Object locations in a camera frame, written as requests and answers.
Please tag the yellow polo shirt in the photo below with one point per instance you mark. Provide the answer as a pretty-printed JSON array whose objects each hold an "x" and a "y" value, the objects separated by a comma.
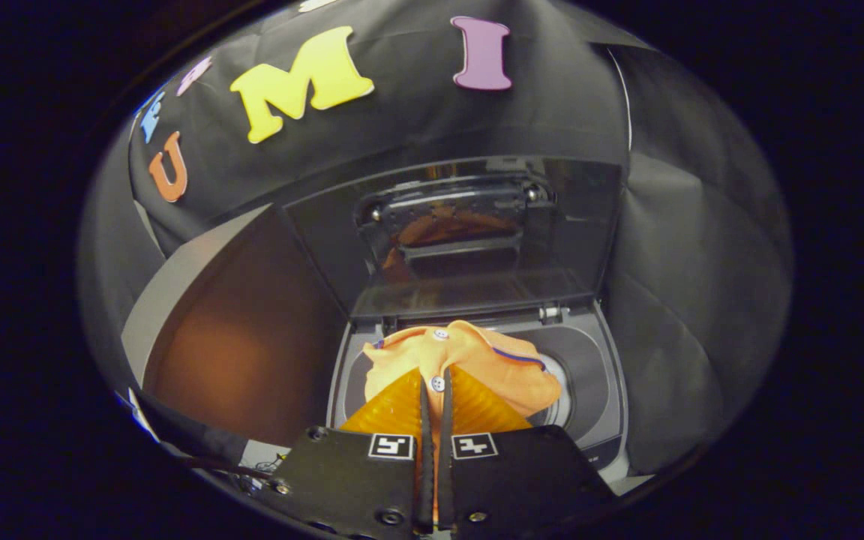
[{"x": 477, "y": 360}]

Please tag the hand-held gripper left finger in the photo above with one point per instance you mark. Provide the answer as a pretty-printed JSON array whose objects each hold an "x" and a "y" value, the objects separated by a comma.
[{"x": 349, "y": 480}]

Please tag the grey cabinet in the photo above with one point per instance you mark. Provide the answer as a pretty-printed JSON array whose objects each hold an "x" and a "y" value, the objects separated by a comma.
[{"x": 252, "y": 337}]

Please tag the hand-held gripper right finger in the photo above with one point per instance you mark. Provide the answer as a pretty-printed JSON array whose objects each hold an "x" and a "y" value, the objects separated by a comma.
[{"x": 522, "y": 472}]

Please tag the dark washing machine lid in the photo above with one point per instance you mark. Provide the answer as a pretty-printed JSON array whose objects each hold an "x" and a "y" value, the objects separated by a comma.
[{"x": 469, "y": 292}]

